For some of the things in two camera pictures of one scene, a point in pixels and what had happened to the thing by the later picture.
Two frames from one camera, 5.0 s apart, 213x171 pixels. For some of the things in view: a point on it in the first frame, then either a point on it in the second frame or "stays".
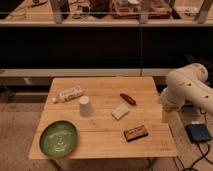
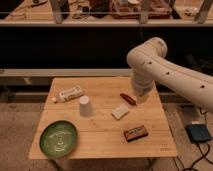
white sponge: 120,111 stays
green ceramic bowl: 58,138 stays
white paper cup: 85,106 stays
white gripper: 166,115 to 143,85
